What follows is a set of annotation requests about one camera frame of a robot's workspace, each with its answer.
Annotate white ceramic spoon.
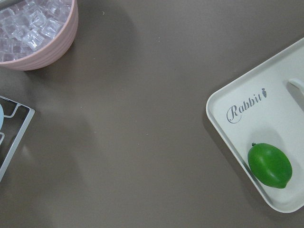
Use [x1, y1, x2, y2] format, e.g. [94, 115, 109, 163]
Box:
[288, 78, 304, 95]

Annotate cream rabbit tray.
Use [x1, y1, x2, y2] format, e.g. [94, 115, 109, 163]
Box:
[206, 40, 304, 213]

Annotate pink ribbed bowl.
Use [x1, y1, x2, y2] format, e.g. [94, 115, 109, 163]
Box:
[0, 0, 78, 71]

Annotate white wire rack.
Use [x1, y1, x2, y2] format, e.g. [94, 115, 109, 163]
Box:
[0, 96, 35, 178]

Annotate clear ice cubes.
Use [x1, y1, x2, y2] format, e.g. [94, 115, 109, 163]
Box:
[0, 0, 72, 62]

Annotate light blue plate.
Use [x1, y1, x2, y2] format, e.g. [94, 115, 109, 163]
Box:
[0, 105, 4, 129]

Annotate green lime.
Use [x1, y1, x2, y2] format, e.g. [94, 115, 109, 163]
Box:
[247, 142, 293, 189]

